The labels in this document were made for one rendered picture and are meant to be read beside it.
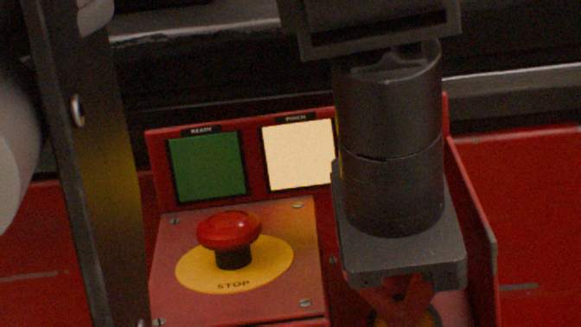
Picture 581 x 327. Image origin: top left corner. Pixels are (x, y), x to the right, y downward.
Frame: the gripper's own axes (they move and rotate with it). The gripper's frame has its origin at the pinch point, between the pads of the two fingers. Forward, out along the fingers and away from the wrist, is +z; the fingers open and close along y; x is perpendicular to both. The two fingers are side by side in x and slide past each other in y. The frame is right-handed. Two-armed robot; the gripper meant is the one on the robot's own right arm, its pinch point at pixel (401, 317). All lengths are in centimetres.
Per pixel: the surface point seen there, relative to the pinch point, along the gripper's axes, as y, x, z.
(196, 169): 10.0, 12.0, -5.6
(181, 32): 22.4, 12.6, -8.9
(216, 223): 1.8, 10.4, -7.8
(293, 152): 10.1, 5.5, -6.0
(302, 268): -0.3, 5.7, -5.4
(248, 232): 0.7, 8.5, -7.8
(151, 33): 22.7, 14.8, -9.0
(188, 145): 10.5, 12.3, -7.3
